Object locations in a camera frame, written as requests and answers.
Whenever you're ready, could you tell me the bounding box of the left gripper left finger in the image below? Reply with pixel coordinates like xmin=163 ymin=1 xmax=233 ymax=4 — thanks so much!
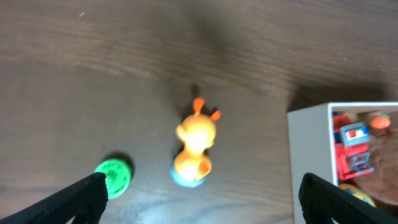
xmin=1 ymin=172 xmax=108 ymax=224

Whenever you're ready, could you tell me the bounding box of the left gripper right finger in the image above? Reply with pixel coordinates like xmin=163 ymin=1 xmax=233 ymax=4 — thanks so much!
xmin=298 ymin=173 xmax=397 ymax=224

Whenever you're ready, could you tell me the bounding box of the yellow ball with letters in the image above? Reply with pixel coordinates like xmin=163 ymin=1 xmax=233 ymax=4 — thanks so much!
xmin=339 ymin=184 xmax=376 ymax=208

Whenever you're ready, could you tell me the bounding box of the green ridged disc toy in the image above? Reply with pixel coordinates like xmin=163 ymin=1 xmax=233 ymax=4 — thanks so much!
xmin=95 ymin=159 xmax=132 ymax=199

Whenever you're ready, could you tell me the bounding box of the red toy fire truck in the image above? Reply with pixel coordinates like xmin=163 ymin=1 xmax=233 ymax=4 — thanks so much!
xmin=333 ymin=115 xmax=374 ymax=180

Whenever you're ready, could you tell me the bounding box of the yellow rubber duck toy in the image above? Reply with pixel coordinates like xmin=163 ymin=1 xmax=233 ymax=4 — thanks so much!
xmin=170 ymin=97 xmax=221 ymax=189

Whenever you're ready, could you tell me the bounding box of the white cardboard box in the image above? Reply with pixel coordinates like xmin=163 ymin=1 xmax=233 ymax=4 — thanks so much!
xmin=287 ymin=102 xmax=397 ymax=224

